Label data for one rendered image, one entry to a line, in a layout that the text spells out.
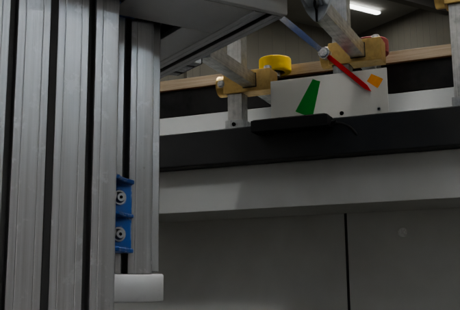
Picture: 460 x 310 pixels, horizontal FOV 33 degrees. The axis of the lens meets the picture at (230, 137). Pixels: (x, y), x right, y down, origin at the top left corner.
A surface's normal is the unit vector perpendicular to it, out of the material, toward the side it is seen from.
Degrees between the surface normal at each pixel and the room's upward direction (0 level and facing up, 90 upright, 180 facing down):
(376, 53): 90
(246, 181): 90
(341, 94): 90
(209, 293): 90
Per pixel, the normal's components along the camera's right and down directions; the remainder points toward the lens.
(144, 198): 0.54, -0.17
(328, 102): -0.40, -0.18
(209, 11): 0.01, 0.98
